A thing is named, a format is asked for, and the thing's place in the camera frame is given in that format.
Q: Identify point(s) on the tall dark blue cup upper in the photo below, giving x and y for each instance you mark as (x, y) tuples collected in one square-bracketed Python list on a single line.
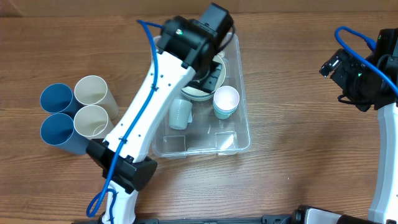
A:
[(59, 98)]

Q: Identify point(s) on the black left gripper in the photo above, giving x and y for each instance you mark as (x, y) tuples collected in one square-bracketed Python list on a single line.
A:
[(210, 84)]

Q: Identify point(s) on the small light blue cup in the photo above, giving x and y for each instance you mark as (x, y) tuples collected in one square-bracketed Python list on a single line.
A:
[(222, 114)]

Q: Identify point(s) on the tall dark blue cup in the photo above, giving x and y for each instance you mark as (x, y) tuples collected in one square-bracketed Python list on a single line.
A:
[(58, 130), (59, 98)]

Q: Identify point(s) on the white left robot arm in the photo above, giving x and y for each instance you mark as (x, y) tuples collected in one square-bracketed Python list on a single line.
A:
[(180, 58)]

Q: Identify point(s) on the tall dark blue cup lower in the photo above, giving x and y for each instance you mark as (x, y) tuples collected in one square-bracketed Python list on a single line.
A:
[(58, 130)]

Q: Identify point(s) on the beige bowl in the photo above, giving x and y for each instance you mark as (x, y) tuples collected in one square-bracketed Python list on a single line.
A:
[(222, 74)]

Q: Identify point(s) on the blue-rimmed bowl underneath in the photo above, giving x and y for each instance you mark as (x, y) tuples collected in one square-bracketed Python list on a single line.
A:
[(197, 95)]

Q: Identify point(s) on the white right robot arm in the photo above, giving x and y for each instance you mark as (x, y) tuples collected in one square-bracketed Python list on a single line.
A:
[(383, 62)]

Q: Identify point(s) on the clear plastic storage bin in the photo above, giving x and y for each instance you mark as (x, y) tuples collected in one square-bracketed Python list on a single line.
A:
[(205, 133)]

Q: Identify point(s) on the tall beige cup lower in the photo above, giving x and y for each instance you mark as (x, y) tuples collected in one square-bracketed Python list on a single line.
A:
[(93, 122)]

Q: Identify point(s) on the tall beige cup upper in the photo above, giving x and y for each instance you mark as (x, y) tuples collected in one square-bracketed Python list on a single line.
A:
[(93, 90)]

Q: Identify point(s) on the small pink cup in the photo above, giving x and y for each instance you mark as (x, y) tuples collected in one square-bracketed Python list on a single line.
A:
[(226, 99)]

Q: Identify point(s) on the small grey cup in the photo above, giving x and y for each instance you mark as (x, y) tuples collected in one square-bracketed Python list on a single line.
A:
[(179, 113)]

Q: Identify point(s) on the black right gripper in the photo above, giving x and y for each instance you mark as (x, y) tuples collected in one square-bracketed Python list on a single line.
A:
[(345, 64)]

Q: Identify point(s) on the tall beige cup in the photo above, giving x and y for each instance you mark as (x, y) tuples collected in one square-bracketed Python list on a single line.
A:
[(93, 122), (93, 90)]

